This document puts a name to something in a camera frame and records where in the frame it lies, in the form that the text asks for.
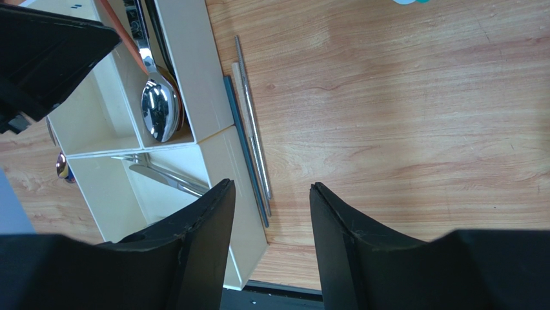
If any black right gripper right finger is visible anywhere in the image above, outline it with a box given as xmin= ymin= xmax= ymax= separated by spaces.
xmin=309 ymin=182 xmax=549 ymax=309

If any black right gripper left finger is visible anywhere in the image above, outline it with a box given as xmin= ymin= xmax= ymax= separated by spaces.
xmin=1 ymin=179 xmax=236 ymax=309

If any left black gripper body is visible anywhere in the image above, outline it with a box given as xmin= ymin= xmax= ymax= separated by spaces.
xmin=1 ymin=4 xmax=121 ymax=134

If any orange spoon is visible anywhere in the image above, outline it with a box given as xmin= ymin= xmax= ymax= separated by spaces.
xmin=99 ymin=0 xmax=148 ymax=74

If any silver table knife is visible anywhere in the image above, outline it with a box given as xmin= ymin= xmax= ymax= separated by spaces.
xmin=129 ymin=164 xmax=209 ymax=198

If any iridescent rainbow spoon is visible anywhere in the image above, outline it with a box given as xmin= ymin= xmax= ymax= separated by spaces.
xmin=56 ymin=152 xmax=76 ymax=183

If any black spoon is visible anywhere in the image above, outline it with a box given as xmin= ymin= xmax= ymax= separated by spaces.
xmin=144 ymin=0 xmax=176 ymax=78

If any large silver spoon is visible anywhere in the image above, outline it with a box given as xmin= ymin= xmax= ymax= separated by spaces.
xmin=123 ymin=1 xmax=181 ymax=143

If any white divided utensil tray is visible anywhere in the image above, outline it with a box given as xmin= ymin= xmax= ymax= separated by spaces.
xmin=24 ymin=1 xmax=268 ymax=290

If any silver fork diagonal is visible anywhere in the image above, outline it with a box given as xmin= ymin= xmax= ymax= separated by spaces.
xmin=111 ymin=153 xmax=150 ymax=167

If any silver chopstick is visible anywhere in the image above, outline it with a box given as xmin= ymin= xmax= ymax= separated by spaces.
xmin=234 ymin=35 xmax=272 ymax=200

